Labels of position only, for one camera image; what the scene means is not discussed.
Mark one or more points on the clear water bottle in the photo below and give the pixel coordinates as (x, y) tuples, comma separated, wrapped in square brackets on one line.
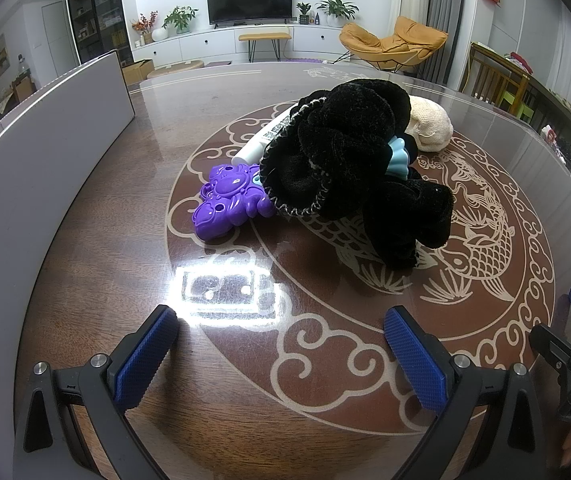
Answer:
[(24, 66)]

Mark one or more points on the cluttered sideboard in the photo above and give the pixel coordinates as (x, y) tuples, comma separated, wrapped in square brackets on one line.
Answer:
[(560, 125)]

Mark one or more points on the cardboard box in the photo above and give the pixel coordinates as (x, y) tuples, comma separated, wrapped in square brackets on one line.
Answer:
[(138, 71)]

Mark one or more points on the black fuzzy scarf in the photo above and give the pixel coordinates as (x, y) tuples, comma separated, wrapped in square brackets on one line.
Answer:
[(355, 170)]

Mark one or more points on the large leafy potted plant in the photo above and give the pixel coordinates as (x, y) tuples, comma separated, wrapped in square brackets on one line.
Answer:
[(336, 7)]

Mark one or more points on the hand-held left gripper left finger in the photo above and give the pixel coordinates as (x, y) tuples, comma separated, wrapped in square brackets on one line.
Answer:
[(145, 355)]

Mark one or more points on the black television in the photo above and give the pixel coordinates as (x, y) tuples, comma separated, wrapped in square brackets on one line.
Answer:
[(249, 2)]

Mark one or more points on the white television cabinet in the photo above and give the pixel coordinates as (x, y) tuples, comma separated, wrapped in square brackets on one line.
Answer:
[(205, 42)]

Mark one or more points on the purple floor mat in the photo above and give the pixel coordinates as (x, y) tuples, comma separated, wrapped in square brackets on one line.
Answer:
[(305, 61)]

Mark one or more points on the grey curtain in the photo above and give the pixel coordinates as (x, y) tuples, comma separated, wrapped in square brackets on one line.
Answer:
[(445, 10)]

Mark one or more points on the light blue plastic toy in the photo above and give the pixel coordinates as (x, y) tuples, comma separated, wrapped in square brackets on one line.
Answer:
[(398, 157)]

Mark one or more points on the dark glass display cabinet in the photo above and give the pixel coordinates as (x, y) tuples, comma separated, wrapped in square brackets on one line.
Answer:
[(95, 10)]

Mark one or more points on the cream knitted hat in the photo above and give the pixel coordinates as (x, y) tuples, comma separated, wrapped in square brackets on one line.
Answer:
[(430, 125)]

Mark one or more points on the white round vase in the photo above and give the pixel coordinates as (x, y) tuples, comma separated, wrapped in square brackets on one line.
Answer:
[(159, 34)]

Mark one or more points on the brown patterned desktop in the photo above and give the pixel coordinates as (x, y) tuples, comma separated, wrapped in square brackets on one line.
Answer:
[(130, 220)]

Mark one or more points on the purple plastic toy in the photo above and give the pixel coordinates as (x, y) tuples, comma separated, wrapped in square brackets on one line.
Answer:
[(225, 205)]

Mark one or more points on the white partition board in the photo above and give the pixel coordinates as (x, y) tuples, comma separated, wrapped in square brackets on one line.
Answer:
[(30, 160)]

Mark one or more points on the yellow lounge chair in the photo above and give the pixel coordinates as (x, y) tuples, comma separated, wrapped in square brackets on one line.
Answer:
[(390, 42)]

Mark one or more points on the wooden chair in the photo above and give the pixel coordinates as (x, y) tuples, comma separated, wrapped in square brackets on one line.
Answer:
[(495, 77)]

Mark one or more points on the small potted plant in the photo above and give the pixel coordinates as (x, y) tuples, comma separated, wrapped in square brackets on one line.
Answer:
[(304, 12)]

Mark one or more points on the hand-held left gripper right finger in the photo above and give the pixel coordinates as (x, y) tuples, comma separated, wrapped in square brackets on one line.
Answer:
[(415, 360)]

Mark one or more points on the white tube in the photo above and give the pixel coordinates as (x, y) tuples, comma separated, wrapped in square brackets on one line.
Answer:
[(260, 140)]

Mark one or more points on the red flower arrangement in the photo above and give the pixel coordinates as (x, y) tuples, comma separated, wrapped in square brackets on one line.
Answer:
[(144, 22)]

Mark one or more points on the green potted plant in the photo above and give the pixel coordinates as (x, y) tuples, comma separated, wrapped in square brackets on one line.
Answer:
[(180, 17)]

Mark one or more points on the wooden bench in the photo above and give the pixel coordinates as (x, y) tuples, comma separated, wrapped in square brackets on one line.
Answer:
[(264, 37)]

